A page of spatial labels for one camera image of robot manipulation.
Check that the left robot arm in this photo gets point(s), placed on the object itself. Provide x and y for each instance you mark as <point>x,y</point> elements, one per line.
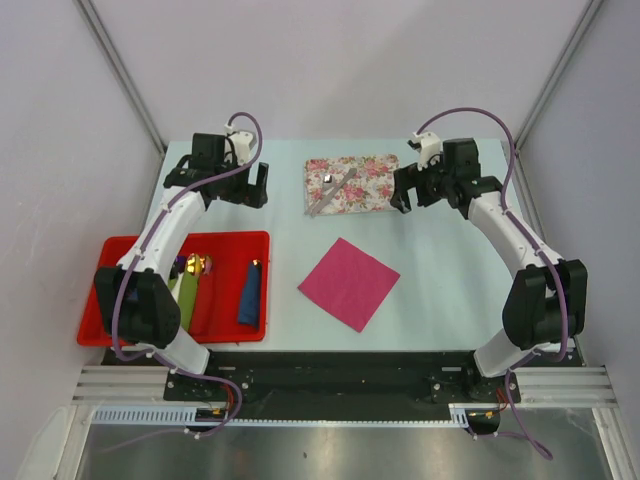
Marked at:
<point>134,298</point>

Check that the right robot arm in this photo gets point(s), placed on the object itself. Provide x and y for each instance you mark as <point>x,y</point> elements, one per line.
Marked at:
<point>547,300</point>

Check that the floral tray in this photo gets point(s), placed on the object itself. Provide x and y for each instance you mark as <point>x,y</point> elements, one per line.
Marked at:
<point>369,191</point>

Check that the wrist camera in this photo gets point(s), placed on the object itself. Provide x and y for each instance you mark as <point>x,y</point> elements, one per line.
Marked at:
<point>238,145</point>
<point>428,145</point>

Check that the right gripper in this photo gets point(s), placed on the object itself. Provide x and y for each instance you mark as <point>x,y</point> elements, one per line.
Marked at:
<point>408,178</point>

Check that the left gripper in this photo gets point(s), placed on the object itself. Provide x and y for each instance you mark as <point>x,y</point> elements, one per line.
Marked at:
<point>255,194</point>

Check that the red plastic bin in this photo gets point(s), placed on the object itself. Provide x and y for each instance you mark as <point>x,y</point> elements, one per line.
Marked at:
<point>231,253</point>

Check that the green napkin roll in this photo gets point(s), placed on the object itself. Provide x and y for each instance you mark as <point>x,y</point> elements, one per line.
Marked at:
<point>183,284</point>

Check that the silver knife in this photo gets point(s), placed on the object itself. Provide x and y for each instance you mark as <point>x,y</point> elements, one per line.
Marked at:
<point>316,208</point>

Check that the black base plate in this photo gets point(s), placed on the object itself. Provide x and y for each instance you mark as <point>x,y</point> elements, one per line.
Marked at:
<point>361,387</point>

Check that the pink paper napkin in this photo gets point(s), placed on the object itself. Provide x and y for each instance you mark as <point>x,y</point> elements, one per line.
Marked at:
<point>349,284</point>

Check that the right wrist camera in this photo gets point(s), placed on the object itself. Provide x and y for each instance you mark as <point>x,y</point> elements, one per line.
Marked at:
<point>428,145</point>

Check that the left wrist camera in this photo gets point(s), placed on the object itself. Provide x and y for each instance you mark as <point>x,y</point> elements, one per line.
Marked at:
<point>238,145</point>

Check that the blue napkin roll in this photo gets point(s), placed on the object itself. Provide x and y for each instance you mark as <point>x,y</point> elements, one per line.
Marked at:
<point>250,301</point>

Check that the aluminium rail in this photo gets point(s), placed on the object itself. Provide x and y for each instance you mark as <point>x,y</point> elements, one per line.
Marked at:
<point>539,387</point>

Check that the white cable duct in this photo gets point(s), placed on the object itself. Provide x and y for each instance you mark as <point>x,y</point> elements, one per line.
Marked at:
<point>202,417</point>

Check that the silver spoon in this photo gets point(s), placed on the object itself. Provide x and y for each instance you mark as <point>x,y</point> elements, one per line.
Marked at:
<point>328,181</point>

